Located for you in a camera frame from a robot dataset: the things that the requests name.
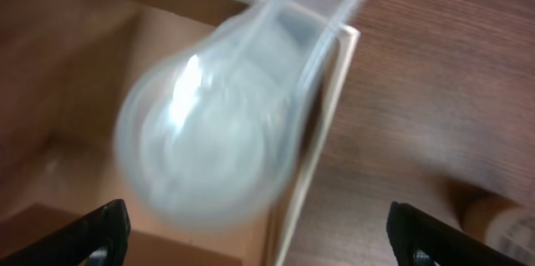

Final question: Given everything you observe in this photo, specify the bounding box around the clear foamy liquid bottle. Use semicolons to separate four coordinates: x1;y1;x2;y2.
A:
114;0;364;228

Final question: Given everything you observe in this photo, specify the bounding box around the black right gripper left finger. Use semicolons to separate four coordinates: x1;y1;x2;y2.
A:
1;199;130;266

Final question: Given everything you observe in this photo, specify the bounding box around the white open cardboard box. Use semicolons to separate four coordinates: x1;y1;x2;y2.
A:
1;0;359;265

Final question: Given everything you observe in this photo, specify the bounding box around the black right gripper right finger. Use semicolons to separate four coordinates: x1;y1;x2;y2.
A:
386;202;518;266

